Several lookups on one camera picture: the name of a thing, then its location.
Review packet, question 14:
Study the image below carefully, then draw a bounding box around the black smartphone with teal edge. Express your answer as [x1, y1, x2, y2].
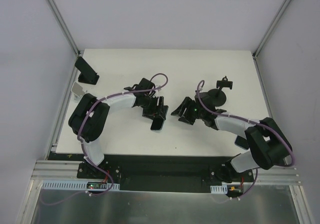
[150, 118, 165, 131]

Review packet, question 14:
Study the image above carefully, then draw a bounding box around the white folding phone stand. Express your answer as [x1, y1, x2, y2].
[71, 81, 86, 102]

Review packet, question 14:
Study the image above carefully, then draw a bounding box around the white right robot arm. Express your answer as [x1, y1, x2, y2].
[171, 89, 293, 183]

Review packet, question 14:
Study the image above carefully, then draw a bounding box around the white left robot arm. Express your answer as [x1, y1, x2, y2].
[68, 78, 169, 179]

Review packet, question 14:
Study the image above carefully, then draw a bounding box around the black round-base clamp stand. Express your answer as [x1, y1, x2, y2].
[203, 76, 233, 107]

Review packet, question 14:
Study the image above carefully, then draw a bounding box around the smartphone with blue edge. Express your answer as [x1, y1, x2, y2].
[234, 136, 250, 150]

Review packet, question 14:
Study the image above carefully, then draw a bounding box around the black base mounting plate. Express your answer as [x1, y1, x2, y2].
[47, 152, 253, 192]

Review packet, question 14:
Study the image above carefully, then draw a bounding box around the white slotted cable duct right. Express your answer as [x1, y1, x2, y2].
[210, 184, 228, 195]

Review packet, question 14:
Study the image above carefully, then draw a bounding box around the white slotted cable duct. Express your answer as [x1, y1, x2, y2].
[42, 180, 120, 192]
[210, 184, 228, 195]

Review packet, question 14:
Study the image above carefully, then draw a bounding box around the white slotted cable duct left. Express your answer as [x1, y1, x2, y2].
[42, 180, 120, 192]

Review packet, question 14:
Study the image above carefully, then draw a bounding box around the aluminium frame rail right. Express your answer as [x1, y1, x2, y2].
[252, 0, 293, 60]

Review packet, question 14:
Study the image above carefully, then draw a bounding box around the aluminium frame rail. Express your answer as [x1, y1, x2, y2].
[45, 0, 81, 57]
[252, 0, 293, 60]

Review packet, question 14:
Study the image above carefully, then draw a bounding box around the aluminium frame rail left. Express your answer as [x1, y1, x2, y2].
[45, 0, 81, 57]

